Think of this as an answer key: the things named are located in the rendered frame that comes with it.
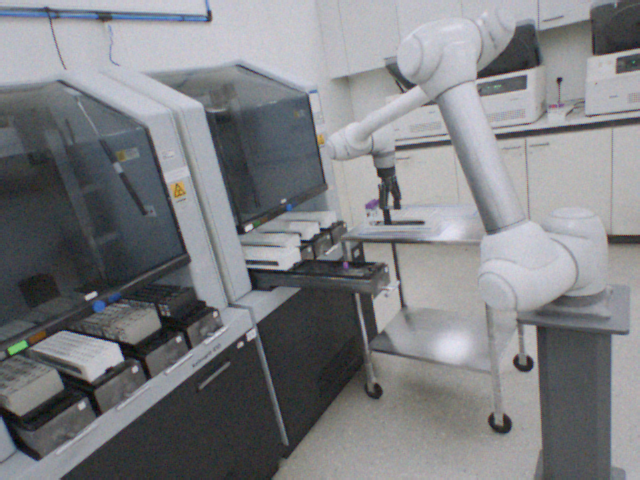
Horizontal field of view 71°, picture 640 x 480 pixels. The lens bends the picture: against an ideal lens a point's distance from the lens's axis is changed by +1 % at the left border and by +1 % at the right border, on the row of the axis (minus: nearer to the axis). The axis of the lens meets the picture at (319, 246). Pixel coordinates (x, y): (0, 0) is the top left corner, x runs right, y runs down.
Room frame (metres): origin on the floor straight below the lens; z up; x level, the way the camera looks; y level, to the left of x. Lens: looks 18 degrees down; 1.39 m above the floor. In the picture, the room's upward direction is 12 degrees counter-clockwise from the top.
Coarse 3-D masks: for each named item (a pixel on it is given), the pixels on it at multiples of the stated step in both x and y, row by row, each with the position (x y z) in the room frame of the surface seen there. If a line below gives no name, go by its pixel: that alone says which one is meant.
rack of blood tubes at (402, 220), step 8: (376, 216) 1.75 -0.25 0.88; (392, 216) 1.71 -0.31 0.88; (400, 216) 1.69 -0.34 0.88; (408, 216) 1.67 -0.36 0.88; (416, 216) 1.64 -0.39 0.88; (424, 216) 1.62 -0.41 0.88; (432, 216) 1.60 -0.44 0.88; (368, 224) 1.75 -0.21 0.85; (376, 224) 1.76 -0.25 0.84; (392, 224) 1.72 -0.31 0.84; (400, 224) 1.76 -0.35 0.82; (408, 224) 1.73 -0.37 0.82; (416, 224) 1.71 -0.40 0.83; (424, 224) 1.69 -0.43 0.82; (432, 224) 1.60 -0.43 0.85; (440, 224) 1.66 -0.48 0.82
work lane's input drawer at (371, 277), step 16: (256, 272) 1.60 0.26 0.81; (272, 272) 1.56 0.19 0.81; (288, 272) 1.51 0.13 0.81; (304, 272) 1.47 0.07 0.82; (320, 272) 1.43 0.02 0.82; (336, 272) 1.44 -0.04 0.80; (352, 272) 1.41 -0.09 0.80; (368, 272) 1.35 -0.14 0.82; (384, 272) 1.38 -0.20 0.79; (320, 288) 1.42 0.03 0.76; (336, 288) 1.38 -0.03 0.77; (352, 288) 1.35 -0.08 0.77; (368, 288) 1.31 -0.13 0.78; (384, 288) 1.34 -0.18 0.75
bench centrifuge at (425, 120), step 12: (396, 60) 3.84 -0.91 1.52; (396, 72) 3.99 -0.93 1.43; (408, 84) 4.13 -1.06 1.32; (396, 96) 3.80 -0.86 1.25; (420, 108) 3.61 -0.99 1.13; (432, 108) 3.54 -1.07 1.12; (396, 120) 3.74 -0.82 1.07; (408, 120) 3.67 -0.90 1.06; (420, 120) 3.61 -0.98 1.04; (432, 120) 3.55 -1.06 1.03; (396, 132) 3.75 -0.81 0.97; (408, 132) 3.68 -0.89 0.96; (420, 132) 3.62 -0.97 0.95; (432, 132) 3.56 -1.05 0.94; (444, 132) 3.50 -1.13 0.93
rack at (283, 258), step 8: (248, 248) 1.73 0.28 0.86; (256, 248) 1.71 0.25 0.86; (264, 248) 1.69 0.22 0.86; (272, 248) 1.67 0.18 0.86; (280, 248) 1.65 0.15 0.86; (288, 248) 1.62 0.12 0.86; (296, 248) 1.60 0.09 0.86; (248, 256) 1.63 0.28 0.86; (256, 256) 1.61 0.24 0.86; (264, 256) 1.59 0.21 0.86; (272, 256) 1.57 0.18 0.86; (280, 256) 1.55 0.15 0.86; (288, 256) 1.55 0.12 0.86; (296, 256) 1.58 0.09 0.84; (248, 264) 1.64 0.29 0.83; (256, 264) 1.67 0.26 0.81; (264, 264) 1.66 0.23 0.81; (272, 264) 1.64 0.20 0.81; (280, 264) 1.54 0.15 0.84; (288, 264) 1.54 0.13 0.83
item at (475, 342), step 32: (448, 224) 1.65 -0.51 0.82; (480, 224) 1.57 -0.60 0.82; (416, 320) 1.91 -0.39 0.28; (448, 320) 1.85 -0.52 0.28; (480, 320) 1.80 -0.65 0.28; (512, 320) 1.74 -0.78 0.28; (384, 352) 1.72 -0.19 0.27; (416, 352) 1.65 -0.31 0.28; (448, 352) 1.60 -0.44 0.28; (480, 352) 1.56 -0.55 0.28
